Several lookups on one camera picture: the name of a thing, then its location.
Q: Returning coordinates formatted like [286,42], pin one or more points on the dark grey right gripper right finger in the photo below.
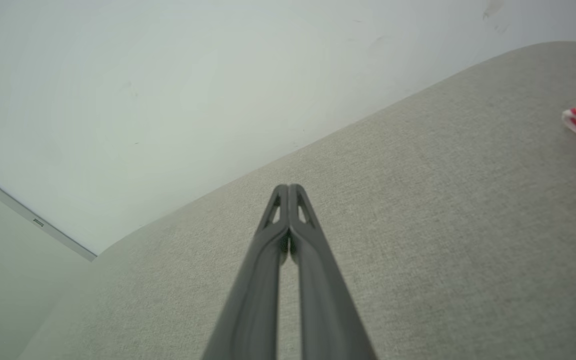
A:
[325,300]

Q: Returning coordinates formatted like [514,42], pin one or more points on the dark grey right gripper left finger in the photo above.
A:
[253,300]

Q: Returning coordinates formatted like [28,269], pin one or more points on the grey fabric sofa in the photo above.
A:
[443,225]

